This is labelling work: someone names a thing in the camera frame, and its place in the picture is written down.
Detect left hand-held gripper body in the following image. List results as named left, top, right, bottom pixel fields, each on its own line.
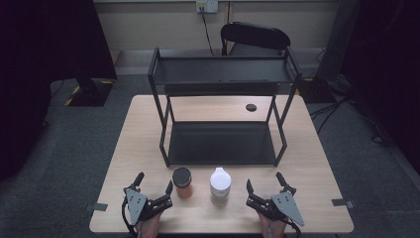
left=122, top=186, right=174, bottom=227

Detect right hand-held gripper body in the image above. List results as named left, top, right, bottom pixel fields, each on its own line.
left=246, top=190, right=305, bottom=228

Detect glass jar with orange contents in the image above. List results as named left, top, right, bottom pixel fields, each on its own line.
left=171, top=167, right=193, bottom=199

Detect white lidded container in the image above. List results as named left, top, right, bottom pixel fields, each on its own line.
left=209, top=167, right=233, bottom=199

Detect black metal two-tier shelf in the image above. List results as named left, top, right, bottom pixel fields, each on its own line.
left=147, top=46, right=303, bottom=169

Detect person's right hand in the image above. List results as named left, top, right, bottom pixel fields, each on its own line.
left=257, top=211, right=289, bottom=238

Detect person's left hand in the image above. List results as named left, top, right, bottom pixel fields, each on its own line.
left=135, top=211, right=164, bottom=238

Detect grey tape piece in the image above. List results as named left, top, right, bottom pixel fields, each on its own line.
left=331, top=197, right=356, bottom=209
left=84, top=202, right=109, bottom=213

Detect black stand base striped tape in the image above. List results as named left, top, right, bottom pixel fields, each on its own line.
left=295, top=77, right=337, bottom=104
left=63, top=77, right=115, bottom=108

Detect black chair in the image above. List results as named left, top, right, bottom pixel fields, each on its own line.
left=220, top=21, right=292, bottom=58

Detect black curtain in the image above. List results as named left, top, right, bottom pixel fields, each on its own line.
left=340, top=0, right=420, bottom=167
left=0, top=0, right=118, bottom=182

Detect grey upright panel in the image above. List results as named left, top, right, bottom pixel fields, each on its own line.
left=315, top=0, right=362, bottom=83

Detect left hand-held gripper cable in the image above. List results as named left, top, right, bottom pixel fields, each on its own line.
left=121, top=197, right=139, bottom=238

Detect hand-held gripper cable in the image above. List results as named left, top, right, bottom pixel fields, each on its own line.
left=286, top=219, right=303, bottom=238
left=121, top=197, right=139, bottom=238

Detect right hand-held gripper cable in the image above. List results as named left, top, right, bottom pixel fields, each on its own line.
left=286, top=219, right=303, bottom=238

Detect black floor cables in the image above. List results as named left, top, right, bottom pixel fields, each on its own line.
left=308, top=93, right=394, bottom=146

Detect black power cable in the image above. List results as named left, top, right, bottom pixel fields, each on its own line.
left=198, top=6, right=216, bottom=57

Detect white wall outlet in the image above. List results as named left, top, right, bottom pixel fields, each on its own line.
left=195, top=0, right=219, bottom=14

